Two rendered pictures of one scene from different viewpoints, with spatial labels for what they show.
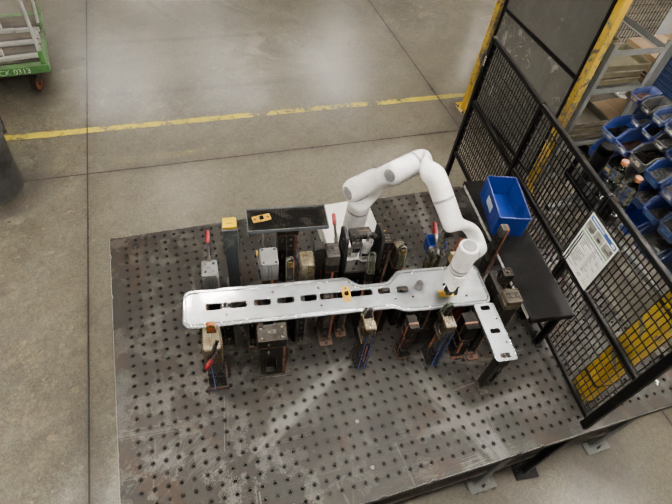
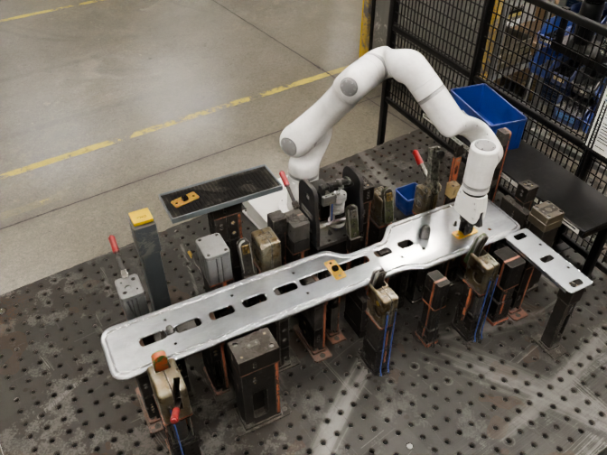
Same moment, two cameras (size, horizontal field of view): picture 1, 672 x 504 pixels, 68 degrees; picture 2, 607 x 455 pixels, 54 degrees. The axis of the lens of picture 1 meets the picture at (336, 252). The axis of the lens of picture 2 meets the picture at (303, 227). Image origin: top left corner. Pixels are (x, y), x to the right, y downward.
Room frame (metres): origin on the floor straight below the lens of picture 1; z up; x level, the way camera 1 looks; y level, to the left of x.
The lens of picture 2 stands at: (0.02, 0.25, 2.29)
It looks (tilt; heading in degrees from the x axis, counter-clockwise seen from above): 41 degrees down; 350
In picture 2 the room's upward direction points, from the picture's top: straight up
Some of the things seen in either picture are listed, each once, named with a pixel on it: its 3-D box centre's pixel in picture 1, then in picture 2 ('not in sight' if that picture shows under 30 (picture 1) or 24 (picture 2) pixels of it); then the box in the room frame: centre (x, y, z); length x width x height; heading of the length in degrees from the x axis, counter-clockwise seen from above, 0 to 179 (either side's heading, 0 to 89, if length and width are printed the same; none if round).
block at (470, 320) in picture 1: (461, 335); (499, 286); (1.27, -0.65, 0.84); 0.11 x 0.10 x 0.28; 17
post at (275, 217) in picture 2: (316, 271); (278, 260); (1.47, 0.08, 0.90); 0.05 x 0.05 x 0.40; 17
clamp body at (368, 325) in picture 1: (363, 340); (378, 329); (1.14, -0.19, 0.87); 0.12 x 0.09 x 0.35; 17
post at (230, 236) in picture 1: (232, 255); (154, 272); (1.46, 0.49, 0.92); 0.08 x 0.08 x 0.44; 17
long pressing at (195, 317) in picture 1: (342, 296); (331, 274); (1.28, -0.06, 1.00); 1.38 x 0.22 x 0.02; 107
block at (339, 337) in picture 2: (341, 310); (331, 301); (1.30, -0.07, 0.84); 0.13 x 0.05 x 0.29; 17
